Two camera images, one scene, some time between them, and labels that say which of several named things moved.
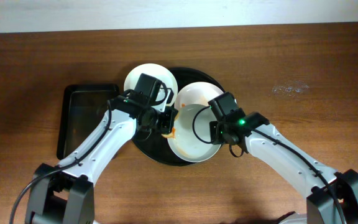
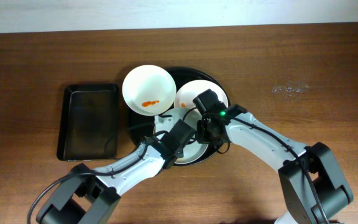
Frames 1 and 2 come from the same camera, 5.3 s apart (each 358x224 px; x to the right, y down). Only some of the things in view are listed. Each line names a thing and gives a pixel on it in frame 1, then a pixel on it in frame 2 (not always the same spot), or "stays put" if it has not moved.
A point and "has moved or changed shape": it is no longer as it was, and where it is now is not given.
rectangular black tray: [82, 106] stays put
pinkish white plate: [197, 93] stays put
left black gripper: [169, 119] -> [184, 134]
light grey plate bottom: [186, 145] has moved or changed shape
